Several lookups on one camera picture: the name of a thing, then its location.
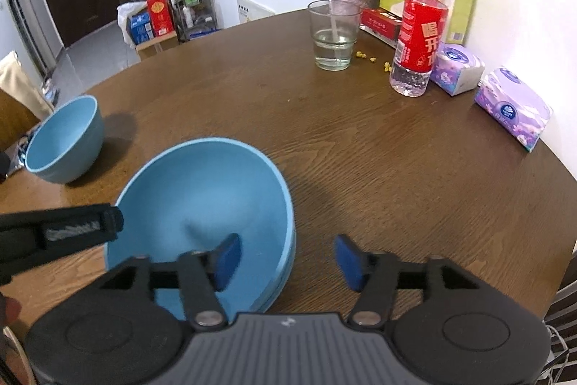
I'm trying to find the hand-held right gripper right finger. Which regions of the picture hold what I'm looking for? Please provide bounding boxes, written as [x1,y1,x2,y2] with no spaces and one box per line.
[334,234,479,329]

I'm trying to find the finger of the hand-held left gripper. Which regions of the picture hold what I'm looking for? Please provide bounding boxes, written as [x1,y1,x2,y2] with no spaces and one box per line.
[0,203,124,284]

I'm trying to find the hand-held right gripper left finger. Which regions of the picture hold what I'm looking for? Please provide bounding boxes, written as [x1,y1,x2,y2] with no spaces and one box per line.
[98,232,242,329]

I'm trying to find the person's left hand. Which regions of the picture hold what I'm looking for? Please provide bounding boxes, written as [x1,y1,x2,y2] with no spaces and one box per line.
[0,294,22,328]

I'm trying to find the silver foil wrapper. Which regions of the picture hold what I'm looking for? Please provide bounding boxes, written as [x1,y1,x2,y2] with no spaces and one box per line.
[6,131,39,176]

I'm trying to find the brown suitcase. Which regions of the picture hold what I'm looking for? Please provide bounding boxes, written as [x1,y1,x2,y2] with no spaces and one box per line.
[0,89,41,151]

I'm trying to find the beige cloth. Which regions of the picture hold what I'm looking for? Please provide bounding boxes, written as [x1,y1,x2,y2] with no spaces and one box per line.
[0,50,55,122]

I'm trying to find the wooden stool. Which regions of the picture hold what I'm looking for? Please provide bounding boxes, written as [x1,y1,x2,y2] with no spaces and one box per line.
[135,31,179,61]

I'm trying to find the blue box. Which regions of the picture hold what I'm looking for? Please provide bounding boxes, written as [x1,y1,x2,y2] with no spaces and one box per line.
[127,13,156,45]

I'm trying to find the white plastic bag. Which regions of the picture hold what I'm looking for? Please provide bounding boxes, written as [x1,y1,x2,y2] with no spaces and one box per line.
[117,1,151,47]

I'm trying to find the clear drinking glass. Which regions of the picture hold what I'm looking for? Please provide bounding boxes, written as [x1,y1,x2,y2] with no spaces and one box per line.
[308,0,361,71]

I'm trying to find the red box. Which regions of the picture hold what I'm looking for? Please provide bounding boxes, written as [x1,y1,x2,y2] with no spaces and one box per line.
[147,0,174,36]

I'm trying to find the small purple tissue pack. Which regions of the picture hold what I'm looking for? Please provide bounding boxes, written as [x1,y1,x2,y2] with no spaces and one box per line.
[430,42,486,97]

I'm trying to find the long purple tissue pack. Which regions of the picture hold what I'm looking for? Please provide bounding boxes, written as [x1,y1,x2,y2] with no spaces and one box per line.
[474,66,554,153]

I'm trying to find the red label water bottle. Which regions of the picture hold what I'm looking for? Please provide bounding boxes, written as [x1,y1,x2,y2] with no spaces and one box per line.
[390,0,449,97]

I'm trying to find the red carton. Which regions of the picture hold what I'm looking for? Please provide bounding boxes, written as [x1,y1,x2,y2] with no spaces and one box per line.
[361,7,404,48]

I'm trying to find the white cable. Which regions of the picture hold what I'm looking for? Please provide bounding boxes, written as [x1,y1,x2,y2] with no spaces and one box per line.
[543,324,569,385]

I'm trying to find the metal wire rack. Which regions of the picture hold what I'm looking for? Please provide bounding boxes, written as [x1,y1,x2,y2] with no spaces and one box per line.
[169,0,219,43]

